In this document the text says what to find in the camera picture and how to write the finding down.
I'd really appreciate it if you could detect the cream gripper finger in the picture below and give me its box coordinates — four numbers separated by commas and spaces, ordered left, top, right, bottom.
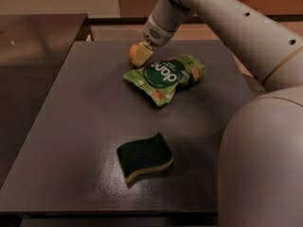
131, 42, 153, 67

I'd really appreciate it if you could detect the orange fruit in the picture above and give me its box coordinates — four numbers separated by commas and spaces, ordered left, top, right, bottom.
129, 44, 138, 61

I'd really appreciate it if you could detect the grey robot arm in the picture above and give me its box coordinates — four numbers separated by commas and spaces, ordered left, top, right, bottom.
131, 0, 303, 227

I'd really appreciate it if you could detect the green rice chip bag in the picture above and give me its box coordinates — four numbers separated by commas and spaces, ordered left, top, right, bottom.
123, 55, 205, 107

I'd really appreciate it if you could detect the green yellow sponge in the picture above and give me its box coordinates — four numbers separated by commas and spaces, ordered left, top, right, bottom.
116, 132, 173, 183

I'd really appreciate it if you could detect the dark side counter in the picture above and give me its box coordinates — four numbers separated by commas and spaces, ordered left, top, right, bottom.
0, 14, 93, 186

